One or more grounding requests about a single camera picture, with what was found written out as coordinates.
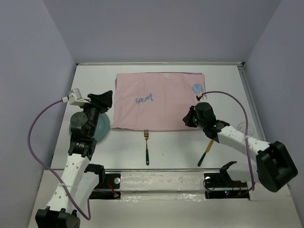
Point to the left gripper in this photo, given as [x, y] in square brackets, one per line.
[102, 102]

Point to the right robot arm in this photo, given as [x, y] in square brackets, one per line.
[274, 165]

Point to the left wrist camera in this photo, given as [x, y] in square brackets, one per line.
[75, 98]

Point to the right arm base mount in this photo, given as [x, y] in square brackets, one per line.
[219, 185]

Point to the clear drinking glass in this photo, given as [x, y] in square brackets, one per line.
[242, 128]

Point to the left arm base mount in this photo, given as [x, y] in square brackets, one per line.
[109, 189]

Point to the gold knife green handle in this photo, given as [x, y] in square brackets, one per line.
[205, 152]

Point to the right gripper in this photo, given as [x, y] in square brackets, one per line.
[187, 118]

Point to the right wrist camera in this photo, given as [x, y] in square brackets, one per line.
[201, 97]

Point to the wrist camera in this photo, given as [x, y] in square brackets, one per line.
[75, 98]
[201, 97]

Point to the gold fork green handle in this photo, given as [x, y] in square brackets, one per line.
[146, 137]

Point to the pink cloth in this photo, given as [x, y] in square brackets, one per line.
[156, 101]

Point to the teal plate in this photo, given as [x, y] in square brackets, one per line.
[104, 126]

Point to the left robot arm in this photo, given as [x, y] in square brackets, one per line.
[79, 177]

